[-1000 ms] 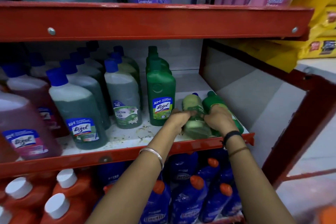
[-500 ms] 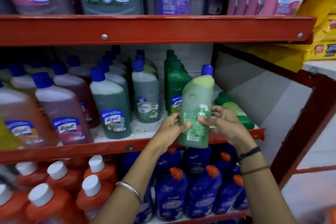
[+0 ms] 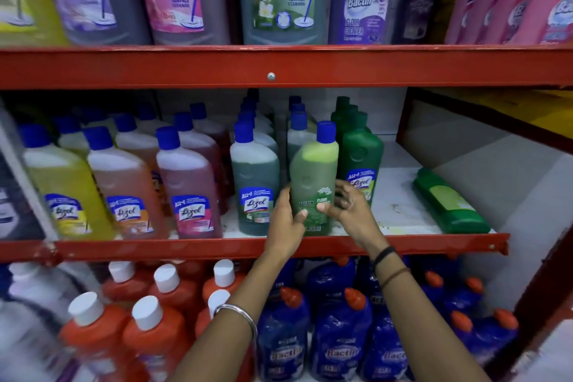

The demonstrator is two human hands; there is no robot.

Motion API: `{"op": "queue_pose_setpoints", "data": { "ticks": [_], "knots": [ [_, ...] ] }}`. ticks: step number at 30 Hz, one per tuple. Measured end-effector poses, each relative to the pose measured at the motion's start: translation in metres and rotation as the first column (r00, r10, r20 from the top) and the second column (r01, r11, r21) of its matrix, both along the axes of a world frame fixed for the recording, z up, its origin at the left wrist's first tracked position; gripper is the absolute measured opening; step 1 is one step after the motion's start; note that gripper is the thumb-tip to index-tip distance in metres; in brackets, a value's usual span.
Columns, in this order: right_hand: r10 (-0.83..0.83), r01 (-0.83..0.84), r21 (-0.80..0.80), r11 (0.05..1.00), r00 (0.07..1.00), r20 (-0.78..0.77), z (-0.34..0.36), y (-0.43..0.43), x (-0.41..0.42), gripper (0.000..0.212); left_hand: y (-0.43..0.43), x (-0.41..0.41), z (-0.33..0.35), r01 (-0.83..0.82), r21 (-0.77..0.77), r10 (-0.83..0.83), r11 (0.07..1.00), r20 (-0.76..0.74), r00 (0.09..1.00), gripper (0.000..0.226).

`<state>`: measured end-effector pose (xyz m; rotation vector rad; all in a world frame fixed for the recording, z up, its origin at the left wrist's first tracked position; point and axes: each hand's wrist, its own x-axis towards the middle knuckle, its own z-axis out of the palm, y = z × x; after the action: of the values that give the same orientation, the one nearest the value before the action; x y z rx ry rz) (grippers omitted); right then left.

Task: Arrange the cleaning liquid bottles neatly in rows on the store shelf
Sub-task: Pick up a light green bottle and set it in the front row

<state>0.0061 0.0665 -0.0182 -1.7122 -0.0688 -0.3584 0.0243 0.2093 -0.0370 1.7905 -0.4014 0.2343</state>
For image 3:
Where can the person's left hand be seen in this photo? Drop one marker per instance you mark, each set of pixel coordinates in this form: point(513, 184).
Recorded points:
point(282, 229)

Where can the person's right hand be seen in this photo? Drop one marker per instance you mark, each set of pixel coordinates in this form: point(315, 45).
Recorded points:
point(358, 216)

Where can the person's left thumb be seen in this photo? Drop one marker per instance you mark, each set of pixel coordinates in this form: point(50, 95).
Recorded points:
point(299, 216)

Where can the person's right thumb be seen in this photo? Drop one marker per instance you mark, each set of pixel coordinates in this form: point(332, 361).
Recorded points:
point(330, 211)

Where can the light green bottle blue cap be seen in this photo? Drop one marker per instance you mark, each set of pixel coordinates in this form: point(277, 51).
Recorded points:
point(297, 107)
point(294, 99)
point(313, 167)
point(299, 135)

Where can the person's right forearm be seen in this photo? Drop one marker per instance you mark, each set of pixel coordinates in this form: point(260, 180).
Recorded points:
point(425, 323)

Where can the person's left forearm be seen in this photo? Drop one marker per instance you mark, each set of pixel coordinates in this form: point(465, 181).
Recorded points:
point(232, 332)

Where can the teal bottle blue cap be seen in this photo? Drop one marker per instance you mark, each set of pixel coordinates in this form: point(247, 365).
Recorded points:
point(264, 137)
point(262, 120)
point(253, 95)
point(254, 171)

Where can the dark green bottle green cap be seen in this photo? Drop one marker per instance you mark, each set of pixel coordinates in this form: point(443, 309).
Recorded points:
point(347, 115)
point(342, 102)
point(362, 153)

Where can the white shelf board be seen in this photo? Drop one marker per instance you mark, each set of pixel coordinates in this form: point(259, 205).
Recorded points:
point(398, 211)

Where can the black wrist thread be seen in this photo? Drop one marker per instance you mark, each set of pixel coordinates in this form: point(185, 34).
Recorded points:
point(385, 255)

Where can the brown wrist thread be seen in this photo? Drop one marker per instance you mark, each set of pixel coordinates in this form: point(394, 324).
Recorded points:
point(395, 277)

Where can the silver bangle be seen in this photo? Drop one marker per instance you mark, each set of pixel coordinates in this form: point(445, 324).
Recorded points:
point(244, 313)

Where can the pink bottle blue cap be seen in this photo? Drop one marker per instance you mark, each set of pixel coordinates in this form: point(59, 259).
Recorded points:
point(210, 124)
point(188, 175)
point(199, 142)

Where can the group of blue bottles orange caps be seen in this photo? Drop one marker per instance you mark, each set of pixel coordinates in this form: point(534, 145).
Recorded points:
point(340, 332)

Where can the green bottle yellow label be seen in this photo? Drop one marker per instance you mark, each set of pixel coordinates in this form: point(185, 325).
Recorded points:
point(452, 205)

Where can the red metal shelf beam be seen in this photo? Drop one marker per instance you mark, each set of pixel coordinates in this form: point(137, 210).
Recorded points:
point(179, 67)
point(179, 249)

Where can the orange bottle blue cap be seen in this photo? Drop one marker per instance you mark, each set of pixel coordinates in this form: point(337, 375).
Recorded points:
point(134, 142)
point(123, 180)
point(147, 120)

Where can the dark red rack brace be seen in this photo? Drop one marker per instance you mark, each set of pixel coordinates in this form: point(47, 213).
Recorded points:
point(492, 120)

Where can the group of orange bottles white caps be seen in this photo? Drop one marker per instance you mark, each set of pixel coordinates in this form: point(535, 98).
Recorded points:
point(152, 341)

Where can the yellow panel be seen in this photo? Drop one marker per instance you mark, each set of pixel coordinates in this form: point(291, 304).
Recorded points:
point(519, 106)

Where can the yellow bottle blue cap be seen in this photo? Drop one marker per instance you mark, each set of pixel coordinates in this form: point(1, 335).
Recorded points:
point(71, 137)
point(96, 120)
point(62, 180)

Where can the white cleaner bottle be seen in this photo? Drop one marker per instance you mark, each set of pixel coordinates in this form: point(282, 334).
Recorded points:
point(27, 346)
point(40, 287)

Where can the dark labelled bottle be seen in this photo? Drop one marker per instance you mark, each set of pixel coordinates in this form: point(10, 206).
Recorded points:
point(11, 202)

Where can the red rack upright post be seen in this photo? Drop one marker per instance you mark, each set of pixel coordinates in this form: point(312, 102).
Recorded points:
point(541, 301)

